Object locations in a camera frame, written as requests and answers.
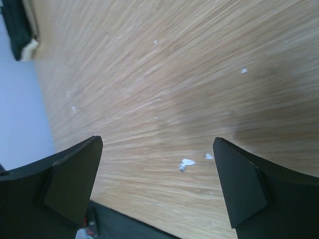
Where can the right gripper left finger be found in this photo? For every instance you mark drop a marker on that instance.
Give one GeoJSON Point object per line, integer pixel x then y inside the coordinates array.
{"type": "Point", "coordinates": [48, 199]}

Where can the black t shirt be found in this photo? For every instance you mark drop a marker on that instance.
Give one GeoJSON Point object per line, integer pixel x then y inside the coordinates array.
{"type": "Point", "coordinates": [16, 24]}

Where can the folded beige t shirt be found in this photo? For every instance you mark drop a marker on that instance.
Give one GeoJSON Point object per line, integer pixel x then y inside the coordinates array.
{"type": "Point", "coordinates": [28, 52]}

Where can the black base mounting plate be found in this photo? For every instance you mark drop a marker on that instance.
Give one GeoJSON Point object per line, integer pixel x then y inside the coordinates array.
{"type": "Point", "coordinates": [115, 225]}

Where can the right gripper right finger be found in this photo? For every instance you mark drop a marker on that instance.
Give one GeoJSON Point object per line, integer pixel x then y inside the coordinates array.
{"type": "Point", "coordinates": [263, 199]}

